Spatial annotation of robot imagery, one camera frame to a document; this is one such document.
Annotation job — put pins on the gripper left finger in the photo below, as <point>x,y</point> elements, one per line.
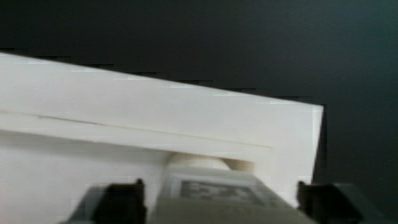
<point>113,205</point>

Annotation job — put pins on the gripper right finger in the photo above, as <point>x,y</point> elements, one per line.
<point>335,204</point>

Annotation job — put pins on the white leg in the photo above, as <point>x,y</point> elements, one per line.
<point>213,195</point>

